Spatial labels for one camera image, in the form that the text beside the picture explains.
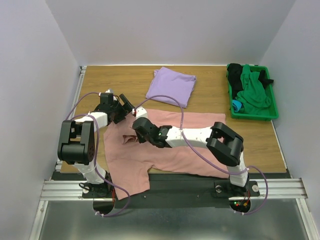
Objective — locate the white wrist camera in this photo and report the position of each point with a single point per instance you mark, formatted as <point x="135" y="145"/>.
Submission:
<point x="139" y="112"/>
<point x="107" y="91"/>

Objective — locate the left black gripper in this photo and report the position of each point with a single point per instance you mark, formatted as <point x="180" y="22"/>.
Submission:
<point x="127" y="106"/>

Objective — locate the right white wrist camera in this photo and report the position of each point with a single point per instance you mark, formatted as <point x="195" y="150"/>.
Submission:
<point x="139" y="112"/>

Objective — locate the blue garment in bin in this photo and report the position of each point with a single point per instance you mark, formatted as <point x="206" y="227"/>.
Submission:
<point x="236" y="105"/>

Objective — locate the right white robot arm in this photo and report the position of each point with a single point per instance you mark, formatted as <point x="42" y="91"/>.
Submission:
<point x="225" y="144"/>

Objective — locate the green t shirt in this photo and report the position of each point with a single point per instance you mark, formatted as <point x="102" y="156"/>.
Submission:
<point x="253" y="95"/>

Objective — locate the left aluminium rail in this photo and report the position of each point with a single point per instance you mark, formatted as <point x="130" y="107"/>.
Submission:
<point x="76" y="147"/>

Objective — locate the green plastic bin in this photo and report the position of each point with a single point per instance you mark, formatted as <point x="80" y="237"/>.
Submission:
<point x="272" y="112"/>

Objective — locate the right aluminium rail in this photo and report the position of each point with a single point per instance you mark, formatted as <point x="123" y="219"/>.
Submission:
<point x="285" y="188"/>

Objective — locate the black t shirt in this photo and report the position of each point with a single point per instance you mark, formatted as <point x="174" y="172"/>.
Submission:
<point x="234" y="71"/>

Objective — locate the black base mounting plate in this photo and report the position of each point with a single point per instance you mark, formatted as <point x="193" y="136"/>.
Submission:
<point x="175" y="191"/>

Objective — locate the purple t shirt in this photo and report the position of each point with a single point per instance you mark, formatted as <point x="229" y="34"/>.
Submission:
<point x="173" y="84"/>

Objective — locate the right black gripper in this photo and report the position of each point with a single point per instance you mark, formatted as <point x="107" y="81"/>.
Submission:
<point x="139" y="135"/>

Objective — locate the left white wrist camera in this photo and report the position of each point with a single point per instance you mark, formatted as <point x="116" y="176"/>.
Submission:
<point x="107" y="91"/>

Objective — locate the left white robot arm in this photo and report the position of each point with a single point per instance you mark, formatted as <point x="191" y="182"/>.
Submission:
<point x="95" y="175"/>

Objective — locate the aluminium rail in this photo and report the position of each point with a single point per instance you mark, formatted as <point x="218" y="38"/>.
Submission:
<point x="285" y="188"/>
<point x="76" y="147"/>

